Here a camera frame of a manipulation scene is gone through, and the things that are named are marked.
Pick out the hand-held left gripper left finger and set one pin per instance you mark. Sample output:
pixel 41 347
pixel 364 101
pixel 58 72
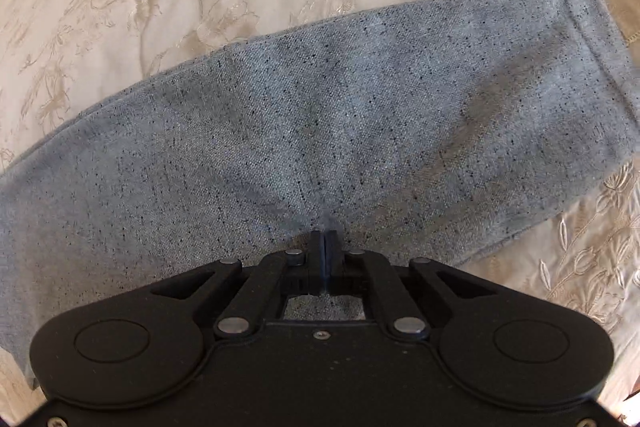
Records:
pixel 317 259

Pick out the grey-blue speckled pants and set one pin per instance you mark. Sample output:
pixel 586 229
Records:
pixel 300 132

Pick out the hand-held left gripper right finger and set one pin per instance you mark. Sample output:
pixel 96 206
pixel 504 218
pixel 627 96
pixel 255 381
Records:
pixel 331 259

